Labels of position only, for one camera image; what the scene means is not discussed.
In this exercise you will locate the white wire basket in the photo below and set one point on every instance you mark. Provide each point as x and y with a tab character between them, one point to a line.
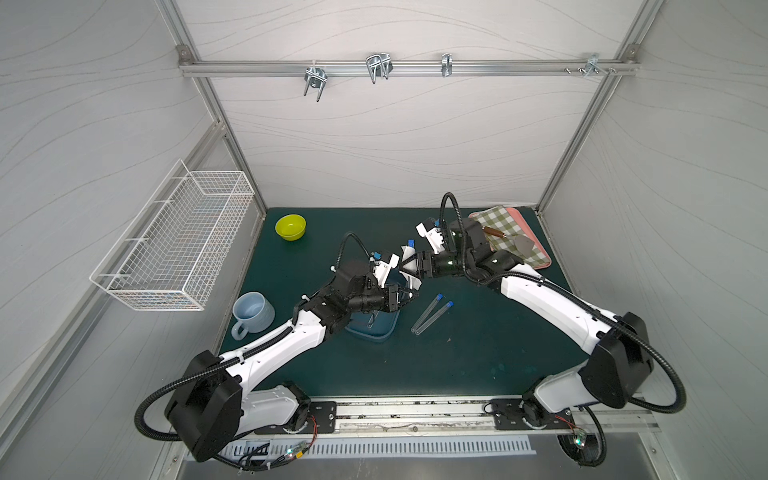
171	253

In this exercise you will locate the metal clamp hook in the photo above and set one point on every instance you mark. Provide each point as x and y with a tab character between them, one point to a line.
379	65
591	67
315	78
446	65

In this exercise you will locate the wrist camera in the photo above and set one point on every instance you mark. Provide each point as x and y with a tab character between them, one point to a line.
382	265
431	231

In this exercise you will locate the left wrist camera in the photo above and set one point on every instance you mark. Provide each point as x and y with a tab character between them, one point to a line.
382	265

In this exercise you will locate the white gauze wipe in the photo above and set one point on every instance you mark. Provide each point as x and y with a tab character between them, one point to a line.
408	266

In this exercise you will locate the aluminium cross rail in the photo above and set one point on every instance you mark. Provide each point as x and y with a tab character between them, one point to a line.
401	68

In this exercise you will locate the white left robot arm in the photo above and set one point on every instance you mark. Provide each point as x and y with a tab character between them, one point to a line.
217	399

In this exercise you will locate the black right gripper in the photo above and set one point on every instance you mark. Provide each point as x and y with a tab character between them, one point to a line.
425	264

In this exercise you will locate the green white checkered cloth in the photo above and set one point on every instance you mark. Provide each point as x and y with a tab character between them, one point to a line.
516	234

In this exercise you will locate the blue plastic tub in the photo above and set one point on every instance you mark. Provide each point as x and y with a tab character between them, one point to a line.
374	310

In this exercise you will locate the wooden handled metal spatula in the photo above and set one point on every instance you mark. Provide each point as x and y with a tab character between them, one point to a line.
523	244

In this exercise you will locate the pink plastic tray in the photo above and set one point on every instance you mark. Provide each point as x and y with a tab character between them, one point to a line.
528	240

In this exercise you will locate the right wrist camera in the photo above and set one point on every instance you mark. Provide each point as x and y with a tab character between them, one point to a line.
431	231

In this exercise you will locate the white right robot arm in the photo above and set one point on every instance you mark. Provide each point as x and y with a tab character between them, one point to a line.
619	356

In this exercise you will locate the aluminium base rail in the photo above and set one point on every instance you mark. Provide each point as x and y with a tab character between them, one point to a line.
451	415

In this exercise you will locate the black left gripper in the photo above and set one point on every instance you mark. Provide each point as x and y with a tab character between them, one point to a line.
392	297

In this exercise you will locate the light blue mug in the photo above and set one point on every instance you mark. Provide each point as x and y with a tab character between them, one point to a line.
253	314

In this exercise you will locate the yellow green bowl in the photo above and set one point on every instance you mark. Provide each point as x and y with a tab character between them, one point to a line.
291	227

